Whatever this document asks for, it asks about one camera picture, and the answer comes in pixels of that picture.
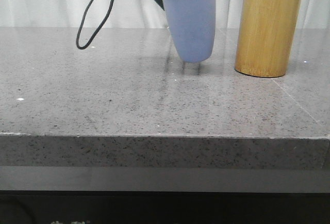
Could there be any blue plastic cup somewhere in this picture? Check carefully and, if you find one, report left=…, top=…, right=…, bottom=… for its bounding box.
left=162, top=0, right=216, bottom=63

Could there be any bamboo cylindrical holder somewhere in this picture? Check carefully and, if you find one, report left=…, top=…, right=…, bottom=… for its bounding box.
left=235, top=0, right=301, bottom=78

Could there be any pale green curtain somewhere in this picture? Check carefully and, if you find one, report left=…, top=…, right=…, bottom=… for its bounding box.
left=1, top=0, right=329, bottom=29

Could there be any black looped cable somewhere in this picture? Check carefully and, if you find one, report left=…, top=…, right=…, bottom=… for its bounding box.
left=75, top=0, right=117, bottom=50

